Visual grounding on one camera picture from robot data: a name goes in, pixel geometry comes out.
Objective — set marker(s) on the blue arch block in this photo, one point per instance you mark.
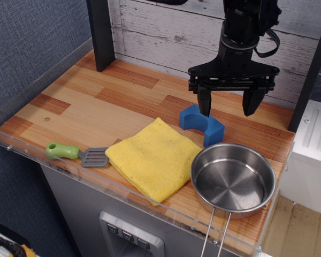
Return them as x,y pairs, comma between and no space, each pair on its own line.
213,130

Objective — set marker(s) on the yellow black object bottom left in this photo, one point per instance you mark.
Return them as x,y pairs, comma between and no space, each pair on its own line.
15,249

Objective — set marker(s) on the clear acrylic table guard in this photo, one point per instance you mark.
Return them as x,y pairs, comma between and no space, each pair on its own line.
61,97

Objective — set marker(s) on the grey toy fridge cabinet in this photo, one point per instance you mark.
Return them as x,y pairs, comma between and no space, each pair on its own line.
81,204

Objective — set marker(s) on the green handled grey spatula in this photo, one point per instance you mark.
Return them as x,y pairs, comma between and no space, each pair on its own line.
90,158

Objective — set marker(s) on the silver metal pan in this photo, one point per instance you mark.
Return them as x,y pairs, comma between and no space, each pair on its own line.
232,181

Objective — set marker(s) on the black left post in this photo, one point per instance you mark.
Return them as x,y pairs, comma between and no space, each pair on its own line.
101,33

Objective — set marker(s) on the black post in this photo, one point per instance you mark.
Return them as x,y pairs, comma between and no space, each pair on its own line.
306,90
101,33

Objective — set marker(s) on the yellow folded cloth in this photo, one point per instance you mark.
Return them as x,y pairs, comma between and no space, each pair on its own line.
156,161

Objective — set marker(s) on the white toy sink unit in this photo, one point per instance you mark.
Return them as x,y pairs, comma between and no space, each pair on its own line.
301,180

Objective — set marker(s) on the black right post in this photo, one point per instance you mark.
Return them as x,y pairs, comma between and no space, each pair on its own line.
306,90

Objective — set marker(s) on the silver dispenser button panel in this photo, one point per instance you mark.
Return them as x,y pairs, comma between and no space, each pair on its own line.
126,239

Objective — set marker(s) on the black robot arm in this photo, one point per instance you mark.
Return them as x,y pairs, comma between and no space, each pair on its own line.
246,21

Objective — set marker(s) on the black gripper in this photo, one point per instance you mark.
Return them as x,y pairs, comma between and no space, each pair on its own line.
232,70

